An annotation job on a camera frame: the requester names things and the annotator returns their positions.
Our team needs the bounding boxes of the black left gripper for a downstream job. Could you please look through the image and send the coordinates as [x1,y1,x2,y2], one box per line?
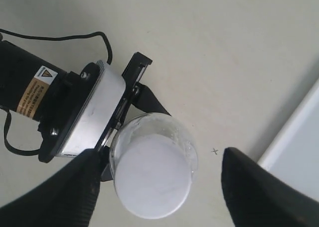
[95,52,170,182]

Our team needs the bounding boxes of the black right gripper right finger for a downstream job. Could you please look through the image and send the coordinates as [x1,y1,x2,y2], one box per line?
[221,147,319,227]

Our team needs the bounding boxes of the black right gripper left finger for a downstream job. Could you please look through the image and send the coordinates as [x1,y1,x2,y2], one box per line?
[0,149,101,227]

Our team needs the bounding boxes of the clear plastic water bottle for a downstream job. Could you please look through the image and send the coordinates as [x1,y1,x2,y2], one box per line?
[110,113,198,190]

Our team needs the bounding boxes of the white bottle cap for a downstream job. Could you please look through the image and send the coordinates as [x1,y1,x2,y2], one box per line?
[114,134,191,220]

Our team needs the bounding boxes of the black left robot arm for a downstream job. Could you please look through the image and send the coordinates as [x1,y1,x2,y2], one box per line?
[0,41,166,182]

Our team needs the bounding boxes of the white plastic tray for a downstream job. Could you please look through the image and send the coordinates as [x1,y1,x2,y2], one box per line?
[258,82,319,201]

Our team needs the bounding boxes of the black left camera cable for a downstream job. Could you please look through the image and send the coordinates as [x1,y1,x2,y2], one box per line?
[0,28,113,157]

